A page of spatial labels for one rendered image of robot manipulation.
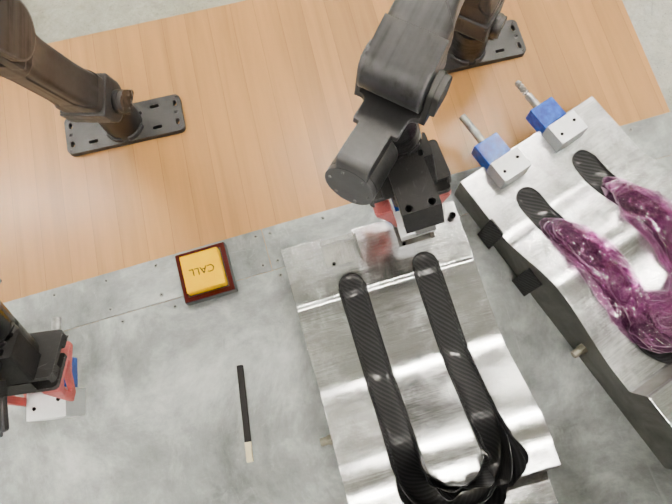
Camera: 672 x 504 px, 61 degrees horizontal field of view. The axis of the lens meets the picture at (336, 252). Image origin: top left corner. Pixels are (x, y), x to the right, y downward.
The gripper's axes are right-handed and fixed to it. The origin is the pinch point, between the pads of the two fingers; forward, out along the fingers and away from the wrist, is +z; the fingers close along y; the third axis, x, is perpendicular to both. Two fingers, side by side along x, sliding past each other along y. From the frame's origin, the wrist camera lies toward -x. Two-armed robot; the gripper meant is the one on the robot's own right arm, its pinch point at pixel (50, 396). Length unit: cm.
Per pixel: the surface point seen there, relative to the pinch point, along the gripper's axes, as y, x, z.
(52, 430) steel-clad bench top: -7.0, 3.1, 14.2
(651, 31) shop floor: 154, 132, 38
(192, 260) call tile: 16.5, 20.9, 0.8
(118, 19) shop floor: -25, 161, 22
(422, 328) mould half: 48.7, 5.0, 4.0
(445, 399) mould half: 50, -5, 6
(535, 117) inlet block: 72, 32, -8
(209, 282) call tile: 18.8, 17.6, 2.6
